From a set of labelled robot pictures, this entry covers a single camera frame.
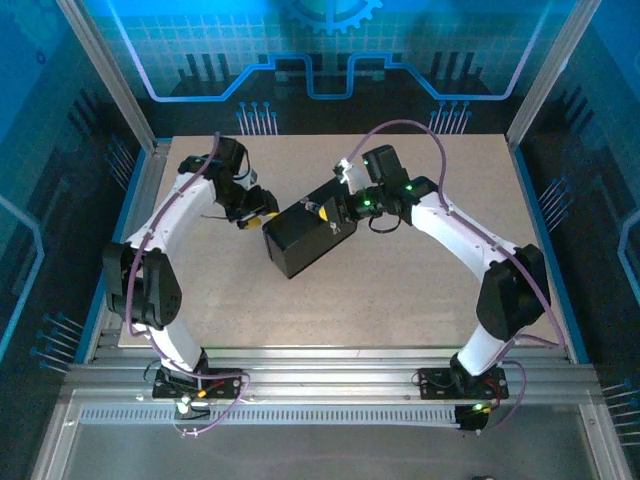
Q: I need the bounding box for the black box with painting lid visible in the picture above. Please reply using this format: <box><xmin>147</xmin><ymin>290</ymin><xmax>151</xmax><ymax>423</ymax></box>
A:
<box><xmin>261</xmin><ymin>178</ymin><xmax>360</xmax><ymax>281</ymax></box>

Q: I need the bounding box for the black electronics module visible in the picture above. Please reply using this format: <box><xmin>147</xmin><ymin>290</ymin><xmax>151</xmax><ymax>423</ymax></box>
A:
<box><xmin>454</xmin><ymin>402</ymin><xmax>490</xmax><ymax>435</ymax></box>

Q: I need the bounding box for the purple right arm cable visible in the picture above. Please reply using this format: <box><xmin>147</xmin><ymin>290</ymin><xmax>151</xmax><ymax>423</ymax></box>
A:
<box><xmin>344</xmin><ymin>118</ymin><xmax>567</xmax><ymax>434</ymax></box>

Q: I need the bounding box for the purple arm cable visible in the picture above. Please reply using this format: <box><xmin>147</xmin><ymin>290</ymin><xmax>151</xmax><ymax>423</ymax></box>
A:
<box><xmin>344</xmin><ymin>118</ymin><xmax>567</xmax><ymax>434</ymax></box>
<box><xmin>124</xmin><ymin>131</ymin><xmax>251</xmax><ymax>439</ymax></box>

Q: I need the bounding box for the short aluminium side rail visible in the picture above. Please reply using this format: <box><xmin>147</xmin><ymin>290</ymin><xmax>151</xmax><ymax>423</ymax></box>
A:
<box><xmin>89</xmin><ymin>137</ymin><xmax>174</xmax><ymax>361</ymax></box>

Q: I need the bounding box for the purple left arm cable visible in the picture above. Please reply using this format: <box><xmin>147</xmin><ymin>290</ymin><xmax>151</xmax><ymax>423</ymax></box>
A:
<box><xmin>124</xmin><ymin>131</ymin><xmax>251</xmax><ymax>439</ymax></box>

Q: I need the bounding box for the long aluminium frame rail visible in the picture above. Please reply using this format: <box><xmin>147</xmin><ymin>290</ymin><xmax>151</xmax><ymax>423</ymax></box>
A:
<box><xmin>62</xmin><ymin>347</ymin><xmax>601</xmax><ymax>399</ymax></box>

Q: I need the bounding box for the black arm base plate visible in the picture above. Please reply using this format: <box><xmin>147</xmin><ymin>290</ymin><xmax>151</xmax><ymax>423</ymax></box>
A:
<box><xmin>418</xmin><ymin>367</ymin><xmax>509</xmax><ymax>401</ymax></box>
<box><xmin>152</xmin><ymin>367</ymin><xmax>244</xmax><ymax>401</ymax></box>

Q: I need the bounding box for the aluminium frame post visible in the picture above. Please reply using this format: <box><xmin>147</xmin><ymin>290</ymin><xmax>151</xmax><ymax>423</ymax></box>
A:
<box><xmin>54</xmin><ymin>0</ymin><xmax>161</xmax><ymax>154</ymax></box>
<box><xmin>504</xmin><ymin>0</ymin><xmax>604</xmax><ymax>149</ymax></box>

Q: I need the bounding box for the slotted grey cable duct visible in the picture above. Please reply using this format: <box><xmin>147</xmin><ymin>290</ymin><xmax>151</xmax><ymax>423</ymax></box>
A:
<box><xmin>77</xmin><ymin>407</ymin><xmax>459</xmax><ymax>427</ymax></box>

